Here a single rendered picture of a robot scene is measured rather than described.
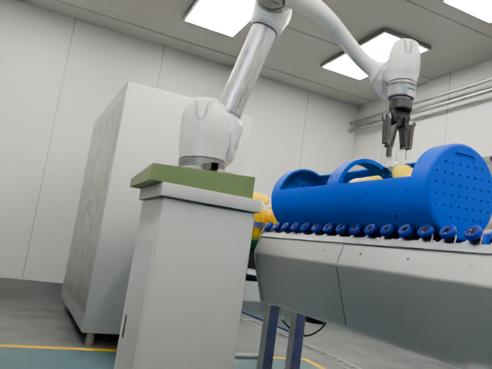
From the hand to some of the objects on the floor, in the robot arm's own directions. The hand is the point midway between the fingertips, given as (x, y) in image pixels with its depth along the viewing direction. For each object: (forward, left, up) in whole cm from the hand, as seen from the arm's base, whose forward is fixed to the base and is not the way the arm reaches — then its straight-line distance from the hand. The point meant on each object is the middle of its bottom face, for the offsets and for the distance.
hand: (395, 159), depth 152 cm
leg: (+2, +71, -117) cm, 137 cm away
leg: (-12, +70, -116) cm, 136 cm away
